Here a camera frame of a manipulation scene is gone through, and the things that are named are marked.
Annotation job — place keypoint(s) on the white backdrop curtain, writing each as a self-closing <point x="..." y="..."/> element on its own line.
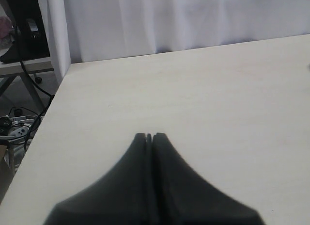
<point x="93" y="30"/>

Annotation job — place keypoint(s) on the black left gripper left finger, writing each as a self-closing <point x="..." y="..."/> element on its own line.
<point x="123" y="196"/>

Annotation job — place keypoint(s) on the black box on side table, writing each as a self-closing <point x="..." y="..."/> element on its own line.
<point x="32" y="40"/>

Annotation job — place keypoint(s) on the white side table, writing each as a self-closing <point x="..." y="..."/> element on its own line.
<point x="8" y="72"/>

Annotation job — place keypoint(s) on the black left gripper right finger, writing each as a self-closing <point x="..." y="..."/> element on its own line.
<point x="185" y="198"/>

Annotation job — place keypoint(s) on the white power strip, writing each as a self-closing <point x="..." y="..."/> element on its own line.
<point x="12" y="128"/>

